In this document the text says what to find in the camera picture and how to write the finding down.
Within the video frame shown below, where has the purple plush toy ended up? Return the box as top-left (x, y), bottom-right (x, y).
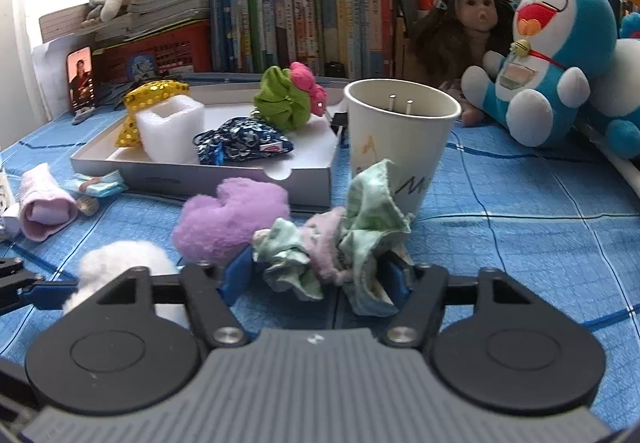
top-left (171, 177), bottom-right (292, 266)

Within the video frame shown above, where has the blue patterned tablecloth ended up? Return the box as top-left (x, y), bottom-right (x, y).
top-left (0, 110), bottom-right (640, 359)

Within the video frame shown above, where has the floral cloth scrunchie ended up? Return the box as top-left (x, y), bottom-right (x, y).
top-left (251, 159), bottom-right (413, 316)

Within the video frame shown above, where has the pink towel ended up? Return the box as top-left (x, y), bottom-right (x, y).
top-left (18, 163), bottom-right (80, 243)

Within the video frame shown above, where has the brown haired doll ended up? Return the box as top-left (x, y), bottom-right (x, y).
top-left (410, 0), bottom-right (518, 128)

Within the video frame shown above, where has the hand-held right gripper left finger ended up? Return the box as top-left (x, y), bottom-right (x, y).
top-left (95, 248), bottom-right (256, 349)

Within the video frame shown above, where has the red plastic basket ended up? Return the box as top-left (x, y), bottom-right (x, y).
top-left (92, 20), bottom-right (213, 84)

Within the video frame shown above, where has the white foam block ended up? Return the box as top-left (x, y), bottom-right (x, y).
top-left (136, 95), bottom-right (206, 162)

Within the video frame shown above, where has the white paper sheet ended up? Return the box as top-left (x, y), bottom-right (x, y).
top-left (31, 38), bottom-right (76, 121)

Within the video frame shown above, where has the gold sequin bow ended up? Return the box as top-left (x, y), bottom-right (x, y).
top-left (115, 80), bottom-right (192, 148)

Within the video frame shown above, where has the black binder clip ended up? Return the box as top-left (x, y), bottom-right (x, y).
top-left (330, 112), bottom-right (351, 146)

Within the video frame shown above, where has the paper cup with cat drawing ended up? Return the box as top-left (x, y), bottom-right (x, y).
top-left (343, 79), bottom-right (462, 218)

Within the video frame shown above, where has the dark blue patterned pouch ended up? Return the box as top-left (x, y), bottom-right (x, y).
top-left (192, 118), bottom-right (294, 166)

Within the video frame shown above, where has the white cardboard box tray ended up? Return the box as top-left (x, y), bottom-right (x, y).
top-left (69, 83), bottom-right (351, 214)

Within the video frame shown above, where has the green scrunchie with pink flower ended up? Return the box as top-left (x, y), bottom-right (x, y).
top-left (252, 61), bottom-right (328, 131)

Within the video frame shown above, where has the grey phone stand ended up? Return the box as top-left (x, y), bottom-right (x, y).
top-left (71, 105), bottom-right (101, 125)

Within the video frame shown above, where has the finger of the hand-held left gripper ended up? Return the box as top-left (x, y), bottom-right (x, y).
top-left (0, 258), bottom-right (78, 316)

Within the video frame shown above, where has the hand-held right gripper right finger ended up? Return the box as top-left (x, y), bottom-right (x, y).
top-left (382, 257), bottom-right (541, 349)

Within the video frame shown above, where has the blue robot cat plush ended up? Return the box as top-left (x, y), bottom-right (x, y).
top-left (460, 0), bottom-right (618, 148)

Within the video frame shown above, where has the blue face mask packet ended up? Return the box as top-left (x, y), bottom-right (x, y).
top-left (67, 170), bottom-right (126, 218)

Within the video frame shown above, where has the white rod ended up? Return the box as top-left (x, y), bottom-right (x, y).
top-left (575, 120), bottom-right (640, 198)

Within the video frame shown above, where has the smartphone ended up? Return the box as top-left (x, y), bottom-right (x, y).
top-left (66, 46), bottom-right (98, 116)

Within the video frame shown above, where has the blue and white plush toy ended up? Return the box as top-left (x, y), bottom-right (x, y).
top-left (580, 13), bottom-right (640, 158)

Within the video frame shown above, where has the row of upright books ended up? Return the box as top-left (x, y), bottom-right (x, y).
top-left (210, 0), bottom-right (501, 78)

